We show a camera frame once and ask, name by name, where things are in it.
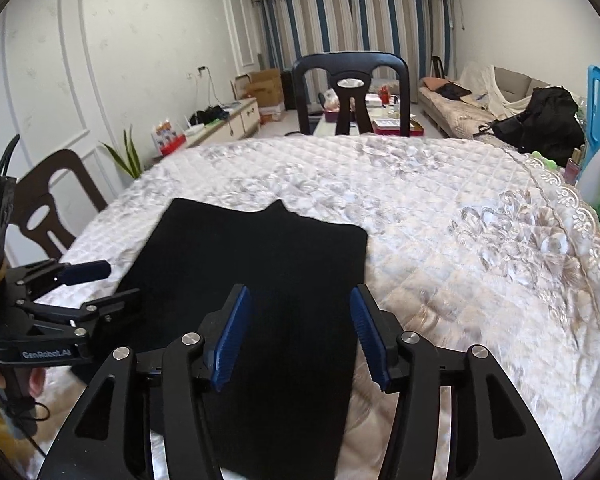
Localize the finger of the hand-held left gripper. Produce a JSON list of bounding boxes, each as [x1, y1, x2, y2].
[[7, 258, 112, 301], [15, 287, 142, 346]]

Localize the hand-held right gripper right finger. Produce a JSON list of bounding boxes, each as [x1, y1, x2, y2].
[[350, 284, 563, 480]]

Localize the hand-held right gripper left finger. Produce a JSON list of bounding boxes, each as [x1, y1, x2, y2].
[[37, 284, 253, 480]]

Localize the black pants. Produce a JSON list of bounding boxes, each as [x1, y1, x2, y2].
[[95, 197, 368, 476]]

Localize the person's left hand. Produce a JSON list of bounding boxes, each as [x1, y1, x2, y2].
[[0, 360, 47, 406]]

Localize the brown wooden chair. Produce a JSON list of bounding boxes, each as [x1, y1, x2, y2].
[[2, 149, 108, 268]]

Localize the white quilted floral blanket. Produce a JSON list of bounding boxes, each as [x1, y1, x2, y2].
[[0, 132, 600, 480]]

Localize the green potted plant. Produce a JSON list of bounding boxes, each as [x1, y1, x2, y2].
[[100, 125, 143, 181]]

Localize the red printed box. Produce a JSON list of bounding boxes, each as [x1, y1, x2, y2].
[[152, 120, 186, 153]]

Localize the black cloth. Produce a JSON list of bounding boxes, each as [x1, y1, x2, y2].
[[190, 105, 228, 126]]

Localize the white low cabinet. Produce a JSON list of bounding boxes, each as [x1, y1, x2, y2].
[[182, 97, 261, 148]]

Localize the cluttered coffee table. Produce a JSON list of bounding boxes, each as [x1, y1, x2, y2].
[[314, 102, 427, 138]]

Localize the beige sofa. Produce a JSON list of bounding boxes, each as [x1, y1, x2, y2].
[[419, 62, 588, 156]]

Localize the brown cardboard box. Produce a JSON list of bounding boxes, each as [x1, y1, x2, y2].
[[232, 67, 286, 121]]

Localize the black garment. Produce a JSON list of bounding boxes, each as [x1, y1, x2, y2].
[[437, 81, 473, 100]]

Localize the dark blue plastic chair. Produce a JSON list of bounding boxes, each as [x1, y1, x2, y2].
[[291, 52, 411, 138]]

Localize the pale plastic bottle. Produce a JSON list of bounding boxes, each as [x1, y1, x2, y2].
[[577, 145, 600, 206]]

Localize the white cloth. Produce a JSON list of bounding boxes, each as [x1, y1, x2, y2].
[[460, 62, 526, 113]]

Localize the black bag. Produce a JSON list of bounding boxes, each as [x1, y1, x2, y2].
[[492, 85, 586, 166]]

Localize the blue beige striped curtains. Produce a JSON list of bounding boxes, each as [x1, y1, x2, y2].
[[245, 0, 453, 81]]

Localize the black cable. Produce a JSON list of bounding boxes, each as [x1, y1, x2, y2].
[[0, 134, 22, 178]]

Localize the wall socket with cable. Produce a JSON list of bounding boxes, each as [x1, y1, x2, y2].
[[197, 65, 216, 111]]

